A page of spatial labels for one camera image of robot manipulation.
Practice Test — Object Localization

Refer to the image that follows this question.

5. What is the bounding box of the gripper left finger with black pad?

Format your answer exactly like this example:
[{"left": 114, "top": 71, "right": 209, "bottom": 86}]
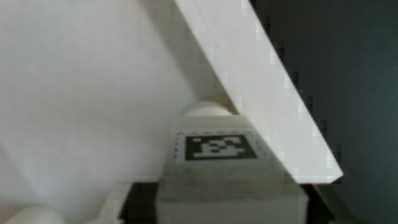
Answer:
[{"left": 87, "top": 181, "right": 161, "bottom": 224}]

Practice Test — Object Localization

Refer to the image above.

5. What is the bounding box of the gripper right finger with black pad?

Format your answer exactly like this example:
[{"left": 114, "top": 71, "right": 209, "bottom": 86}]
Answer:
[{"left": 300, "top": 183, "right": 362, "bottom": 224}]

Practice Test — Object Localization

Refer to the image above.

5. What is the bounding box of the white table leg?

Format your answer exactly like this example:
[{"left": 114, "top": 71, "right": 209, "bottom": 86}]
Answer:
[{"left": 156, "top": 101, "right": 309, "bottom": 224}]

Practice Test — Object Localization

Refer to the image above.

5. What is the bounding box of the white square table top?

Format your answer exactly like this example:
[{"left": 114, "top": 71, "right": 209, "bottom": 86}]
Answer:
[{"left": 0, "top": 0, "right": 343, "bottom": 224}]

